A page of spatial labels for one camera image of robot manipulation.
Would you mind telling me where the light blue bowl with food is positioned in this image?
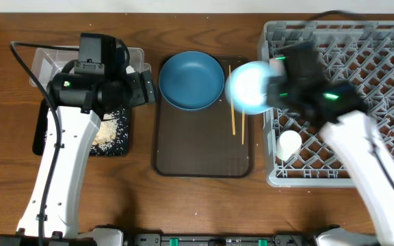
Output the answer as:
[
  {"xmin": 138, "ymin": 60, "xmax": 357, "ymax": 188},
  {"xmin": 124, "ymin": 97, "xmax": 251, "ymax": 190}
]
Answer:
[{"xmin": 224, "ymin": 61, "xmax": 280, "ymax": 115}]

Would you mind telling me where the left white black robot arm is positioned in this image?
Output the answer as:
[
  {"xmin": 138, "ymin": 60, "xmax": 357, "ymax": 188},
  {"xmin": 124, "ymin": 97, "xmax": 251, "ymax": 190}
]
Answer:
[{"xmin": 0, "ymin": 70, "xmax": 156, "ymax": 245}]

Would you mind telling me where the blue plate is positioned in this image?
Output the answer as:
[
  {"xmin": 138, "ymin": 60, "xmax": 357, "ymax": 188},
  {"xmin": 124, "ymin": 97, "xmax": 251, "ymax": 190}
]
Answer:
[{"xmin": 159, "ymin": 51, "xmax": 225, "ymax": 111}]

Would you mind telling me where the black plastic tray bin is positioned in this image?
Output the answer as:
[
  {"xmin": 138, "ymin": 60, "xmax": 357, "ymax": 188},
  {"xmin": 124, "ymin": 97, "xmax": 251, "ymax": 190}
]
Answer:
[{"xmin": 31, "ymin": 98, "xmax": 132, "ymax": 157}]

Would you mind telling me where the dark brown serving tray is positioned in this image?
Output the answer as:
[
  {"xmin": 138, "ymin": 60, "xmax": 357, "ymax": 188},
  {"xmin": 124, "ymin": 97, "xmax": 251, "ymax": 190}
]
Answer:
[{"xmin": 152, "ymin": 53, "xmax": 254, "ymax": 179}]

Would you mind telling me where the grey dishwasher rack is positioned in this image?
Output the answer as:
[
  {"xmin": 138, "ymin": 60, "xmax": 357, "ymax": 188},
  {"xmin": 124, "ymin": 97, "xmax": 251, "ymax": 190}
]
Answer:
[{"xmin": 257, "ymin": 21, "xmax": 394, "ymax": 188}]

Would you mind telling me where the wooden chopstick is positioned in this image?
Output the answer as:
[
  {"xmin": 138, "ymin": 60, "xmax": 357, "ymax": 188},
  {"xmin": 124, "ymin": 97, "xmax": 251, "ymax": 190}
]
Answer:
[
  {"xmin": 228, "ymin": 64, "xmax": 236, "ymax": 135},
  {"xmin": 241, "ymin": 111, "xmax": 246, "ymax": 145}
]

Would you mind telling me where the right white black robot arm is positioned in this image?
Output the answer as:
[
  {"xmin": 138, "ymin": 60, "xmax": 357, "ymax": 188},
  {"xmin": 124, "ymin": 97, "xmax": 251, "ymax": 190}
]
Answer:
[{"xmin": 265, "ymin": 76, "xmax": 394, "ymax": 245}]

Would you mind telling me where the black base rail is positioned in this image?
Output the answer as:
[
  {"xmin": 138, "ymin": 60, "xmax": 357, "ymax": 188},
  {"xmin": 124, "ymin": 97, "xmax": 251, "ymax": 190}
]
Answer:
[{"xmin": 0, "ymin": 227, "xmax": 321, "ymax": 246}]

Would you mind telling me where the spilled rice food waste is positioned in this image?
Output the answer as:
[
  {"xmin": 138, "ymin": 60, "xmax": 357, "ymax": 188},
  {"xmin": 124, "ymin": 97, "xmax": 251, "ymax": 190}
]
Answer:
[{"xmin": 90, "ymin": 109, "xmax": 131, "ymax": 156}]

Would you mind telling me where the clear plastic bin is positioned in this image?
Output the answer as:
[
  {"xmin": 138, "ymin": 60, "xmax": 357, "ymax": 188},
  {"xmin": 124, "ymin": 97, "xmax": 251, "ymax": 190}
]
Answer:
[{"xmin": 31, "ymin": 47, "xmax": 151, "ymax": 89}]

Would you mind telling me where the white cup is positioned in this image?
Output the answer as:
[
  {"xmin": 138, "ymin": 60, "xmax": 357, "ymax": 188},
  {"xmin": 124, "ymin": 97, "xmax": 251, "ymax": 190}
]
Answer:
[{"xmin": 276, "ymin": 130, "xmax": 302, "ymax": 161}]

